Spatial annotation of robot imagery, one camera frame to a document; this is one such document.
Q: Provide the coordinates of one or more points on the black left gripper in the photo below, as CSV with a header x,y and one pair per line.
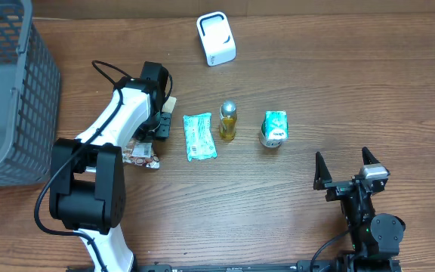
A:
x,y
164,132

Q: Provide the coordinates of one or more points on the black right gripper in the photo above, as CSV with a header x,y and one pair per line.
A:
x,y
337,188

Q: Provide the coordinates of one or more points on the brown white snack bag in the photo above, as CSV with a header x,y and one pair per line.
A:
x,y
141,153

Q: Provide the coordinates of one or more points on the teal wet wipes packet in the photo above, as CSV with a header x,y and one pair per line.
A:
x,y
199,141

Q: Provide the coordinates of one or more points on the yellow Vim bottle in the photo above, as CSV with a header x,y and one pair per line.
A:
x,y
228,119

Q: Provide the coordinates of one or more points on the green tissue pack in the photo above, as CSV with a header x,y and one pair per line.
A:
x,y
276,126

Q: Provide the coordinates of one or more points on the green white Knorr jar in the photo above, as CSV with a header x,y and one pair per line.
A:
x,y
272,138

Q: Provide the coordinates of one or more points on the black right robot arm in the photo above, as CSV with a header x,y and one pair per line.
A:
x,y
375,237

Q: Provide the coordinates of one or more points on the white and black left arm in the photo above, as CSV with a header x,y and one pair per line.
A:
x,y
85,196

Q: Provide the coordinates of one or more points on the white barcode scanner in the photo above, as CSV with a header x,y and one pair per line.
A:
x,y
216,38

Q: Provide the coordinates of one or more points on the grey plastic mesh basket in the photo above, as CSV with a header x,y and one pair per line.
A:
x,y
29,97

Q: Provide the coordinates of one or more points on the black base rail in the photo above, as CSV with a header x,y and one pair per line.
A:
x,y
300,266

